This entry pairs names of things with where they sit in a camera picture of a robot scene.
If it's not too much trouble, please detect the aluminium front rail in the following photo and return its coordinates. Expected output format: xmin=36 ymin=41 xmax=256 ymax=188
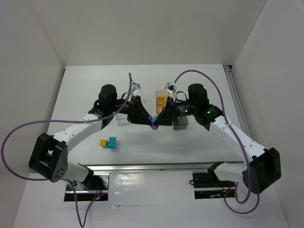
xmin=85 ymin=162 xmax=215 ymax=172

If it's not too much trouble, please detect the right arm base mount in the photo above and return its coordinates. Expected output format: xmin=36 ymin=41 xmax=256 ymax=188
xmin=189 ymin=173 xmax=235 ymax=200

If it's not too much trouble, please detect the dark grey plastic container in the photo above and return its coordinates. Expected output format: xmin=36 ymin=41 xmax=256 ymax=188
xmin=172 ymin=116 xmax=188 ymax=130

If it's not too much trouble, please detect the yellow square lego brick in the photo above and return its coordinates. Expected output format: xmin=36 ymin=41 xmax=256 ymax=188
xmin=100 ymin=139 xmax=108 ymax=147

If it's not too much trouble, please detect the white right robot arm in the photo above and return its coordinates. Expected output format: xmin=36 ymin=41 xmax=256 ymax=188
xmin=154 ymin=84 xmax=281 ymax=194

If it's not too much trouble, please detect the yellow lego piece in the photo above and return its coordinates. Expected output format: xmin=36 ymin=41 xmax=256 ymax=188
xmin=157 ymin=96 xmax=166 ymax=106

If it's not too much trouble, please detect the amber plastic container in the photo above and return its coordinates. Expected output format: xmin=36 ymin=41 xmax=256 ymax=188
xmin=155 ymin=90 xmax=171 ymax=115

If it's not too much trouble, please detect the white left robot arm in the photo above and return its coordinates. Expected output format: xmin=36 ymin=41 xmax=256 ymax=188
xmin=28 ymin=83 xmax=152 ymax=187

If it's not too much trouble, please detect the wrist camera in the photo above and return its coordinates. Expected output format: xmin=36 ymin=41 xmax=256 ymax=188
xmin=164 ymin=83 xmax=177 ymax=94
xmin=131 ymin=83 xmax=141 ymax=95

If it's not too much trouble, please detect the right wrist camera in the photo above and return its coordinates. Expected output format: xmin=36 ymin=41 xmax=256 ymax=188
xmin=164 ymin=83 xmax=177 ymax=94

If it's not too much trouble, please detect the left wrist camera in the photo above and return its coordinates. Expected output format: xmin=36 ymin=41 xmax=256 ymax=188
xmin=131 ymin=83 xmax=141 ymax=95

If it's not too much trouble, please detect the purple lego brick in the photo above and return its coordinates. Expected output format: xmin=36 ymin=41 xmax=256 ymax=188
xmin=149 ymin=116 xmax=158 ymax=130

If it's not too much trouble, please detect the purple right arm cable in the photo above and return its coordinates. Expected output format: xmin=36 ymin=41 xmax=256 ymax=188
xmin=173 ymin=69 xmax=261 ymax=214

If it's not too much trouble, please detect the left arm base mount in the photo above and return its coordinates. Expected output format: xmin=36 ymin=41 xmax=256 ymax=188
xmin=64 ymin=173 xmax=110 ymax=202

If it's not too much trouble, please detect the teal lego brick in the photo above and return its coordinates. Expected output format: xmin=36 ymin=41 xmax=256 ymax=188
xmin=106 ymin=137 xmax=117 ymax=150

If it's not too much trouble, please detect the clear plastic container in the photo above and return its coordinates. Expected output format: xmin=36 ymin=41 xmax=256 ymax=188
xmin=115 ymin=113 xmax=130 ymax=125

